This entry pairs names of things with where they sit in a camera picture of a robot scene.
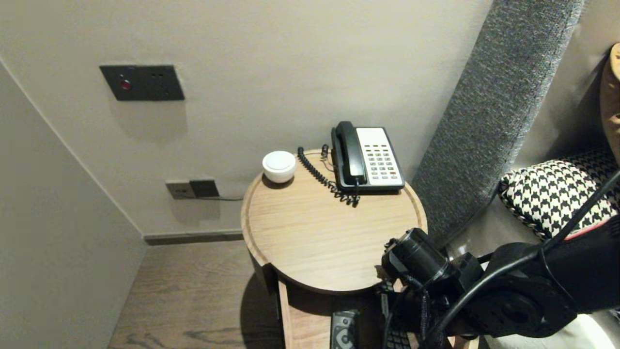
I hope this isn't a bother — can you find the black remote grey navigation pad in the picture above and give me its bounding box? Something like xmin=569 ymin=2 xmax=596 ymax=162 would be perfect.
xmin=330 ymin=310 xmax=360 ymax=349

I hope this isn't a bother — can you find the white bed sheet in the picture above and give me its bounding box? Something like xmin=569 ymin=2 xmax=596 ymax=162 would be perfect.
xmin=446 ymin=194 xmax=620 ymax=349

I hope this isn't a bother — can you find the round wooden nightstand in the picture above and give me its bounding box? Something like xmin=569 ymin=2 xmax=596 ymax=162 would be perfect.
xmin=241 ymin=148 xmax=428 ymax=295

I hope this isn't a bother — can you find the black and white telephone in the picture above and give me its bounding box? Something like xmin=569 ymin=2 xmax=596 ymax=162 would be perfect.
xmin=332 ymin=127 xmax=405 ymax=195

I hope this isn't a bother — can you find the black telephone handset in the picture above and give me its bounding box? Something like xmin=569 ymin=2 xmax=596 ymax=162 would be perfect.
xmin=331 ymin=121 xmax=367 ymax=187

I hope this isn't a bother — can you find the black white houndstooth pillow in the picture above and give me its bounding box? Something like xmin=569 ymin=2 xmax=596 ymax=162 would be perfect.
xmin=499 ymin=148 xmax=620 ymax=241

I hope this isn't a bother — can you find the small white round device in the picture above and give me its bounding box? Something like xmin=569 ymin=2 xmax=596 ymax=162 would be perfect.
xmin=262 ymin=151 xmax=296 ymax=184

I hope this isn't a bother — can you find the grey fabric headboard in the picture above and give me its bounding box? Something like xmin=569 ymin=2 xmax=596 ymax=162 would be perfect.
xmin=411 ymin=0 xmax=584 ymax=248

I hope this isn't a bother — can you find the light wooden rounded object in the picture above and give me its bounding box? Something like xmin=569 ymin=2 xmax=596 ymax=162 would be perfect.
xmin=599 ymin=43 xmax=620 ymax=168

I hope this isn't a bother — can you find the braided black wrist cable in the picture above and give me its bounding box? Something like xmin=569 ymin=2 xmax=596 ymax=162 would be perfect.
xmin=417 ymin=286 xmax=435 ymax=342

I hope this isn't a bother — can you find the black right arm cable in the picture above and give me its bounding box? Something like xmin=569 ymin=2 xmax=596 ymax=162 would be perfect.
xmin=421 ymin=170 xmax=620 ymax=349

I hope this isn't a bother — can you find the black coiled telephone cord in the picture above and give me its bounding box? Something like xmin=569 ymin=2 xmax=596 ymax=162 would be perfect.
xmin=297 ymin=145 xmax=360 ymax=208

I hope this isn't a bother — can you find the silver wall socket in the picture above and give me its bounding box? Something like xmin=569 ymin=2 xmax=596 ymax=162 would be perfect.
xmin=166 ymin=181 xmax=196 ymax=200

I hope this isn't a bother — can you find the dark wall switch panel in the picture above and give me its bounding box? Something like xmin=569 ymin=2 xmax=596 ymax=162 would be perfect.
xmin=100 ymin=65 xmax=186 ymax=101

